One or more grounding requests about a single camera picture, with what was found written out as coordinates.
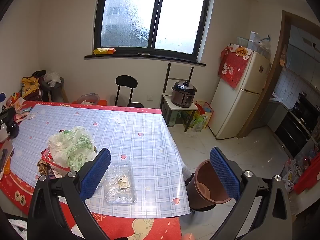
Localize blue plaid table cover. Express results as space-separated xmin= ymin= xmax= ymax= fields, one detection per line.
xmin=4 ymin=104 xmax=192 ymax=217

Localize colourful snack packet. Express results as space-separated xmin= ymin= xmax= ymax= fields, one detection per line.
xmin=5 ymin=92 xmax=26 ymax=110

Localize brown trash bin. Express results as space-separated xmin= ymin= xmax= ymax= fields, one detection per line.
xmin=185 ymin=159 xmax=232 ymax=212

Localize grey stool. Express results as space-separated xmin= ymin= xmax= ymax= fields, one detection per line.
xmin=40 ymin=77 xmax=66 ymax=103

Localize black gourd-shaped bottle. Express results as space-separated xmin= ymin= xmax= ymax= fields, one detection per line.
xmin=0 ymin=106 xmax=20 ymax=138

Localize red cartoon box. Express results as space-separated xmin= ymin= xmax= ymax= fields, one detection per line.
xmin=218 ymin=43 xmax=254 ymax=89

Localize black framed window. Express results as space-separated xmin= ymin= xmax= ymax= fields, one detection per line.
xmin=93 ymin=0 xmax=213 ymax=63

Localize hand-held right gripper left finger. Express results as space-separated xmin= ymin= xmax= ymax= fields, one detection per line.
xmin=27 ymin=148 xmax=112 ymax=240

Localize yellow clothing pile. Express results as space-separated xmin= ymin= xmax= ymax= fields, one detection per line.
xmin=21 ymin=70 xmax=48 ymax=100

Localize red white snack wrapper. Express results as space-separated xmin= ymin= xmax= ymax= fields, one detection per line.
xmin=37 ymin=147 xmax=72 ymax=180

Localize cream refrigerator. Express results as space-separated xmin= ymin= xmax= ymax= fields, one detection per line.
xmin=209 ymin=44 xmax=272 ymax=140

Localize yellow snack packet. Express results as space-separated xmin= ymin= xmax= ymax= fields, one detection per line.
xmin=93 ymin=47 xmax=117 ymax=55

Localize black built-in oven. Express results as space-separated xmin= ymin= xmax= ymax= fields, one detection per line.
xmin=274 ymin=92 xmax=320 ymax=158

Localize grey kitchen cabinets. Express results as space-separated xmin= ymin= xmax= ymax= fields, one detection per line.
xmin=285 ymin=24 xmax=320 ymax=90

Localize crumpled clear plastic bag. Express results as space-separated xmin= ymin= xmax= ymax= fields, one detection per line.
xmin=44 ymin=72 xmax=62 ymax=87

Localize clear pink bowl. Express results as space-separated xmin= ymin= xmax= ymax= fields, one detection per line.
xmin=76 ymin=93 xmax=99 ymax=105

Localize green plastic jug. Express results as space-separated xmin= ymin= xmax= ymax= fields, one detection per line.
xmin=167 ymin=111 xmax=182 ymax=127

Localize black round-back chair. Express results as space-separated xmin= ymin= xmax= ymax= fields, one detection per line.
xmin=114 ymin=75 xmax=145 ymax=108

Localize red plastic bag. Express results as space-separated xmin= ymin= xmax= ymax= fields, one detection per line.
xmin=293 ymin=152 xmax=320 ymax=194

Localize red yellow shopping bag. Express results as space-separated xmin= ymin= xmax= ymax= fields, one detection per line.
xmin=192 ymin=101 xmax=214 ymax=132

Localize white green plastic bag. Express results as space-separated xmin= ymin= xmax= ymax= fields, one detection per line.
xmin=47 ymin=126 xmax=97 ymax=175

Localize clear plastic tray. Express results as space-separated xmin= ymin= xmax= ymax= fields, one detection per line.
xmin=104 ymin=160 xmax=137 ymax=206

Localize clear plastic storage box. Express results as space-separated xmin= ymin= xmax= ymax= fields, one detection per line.
xmin=236 ymin=31 xmax=261 ymax=52

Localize white fleece garment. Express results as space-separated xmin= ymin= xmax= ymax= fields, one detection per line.
xmin=7 ymin=218 xmax=28 ymax=240

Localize black windowsill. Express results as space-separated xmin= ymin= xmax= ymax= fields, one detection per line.
xmin=84 ymin=54 xmax=206 ymax=67

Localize wooden door frame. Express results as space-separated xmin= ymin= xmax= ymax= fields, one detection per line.
xmin=237 ymin=10 xmax=320 ymax=139

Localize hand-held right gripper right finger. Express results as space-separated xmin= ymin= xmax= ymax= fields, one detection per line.
xmin=209 ymin=147 xmax=294 ymax=240

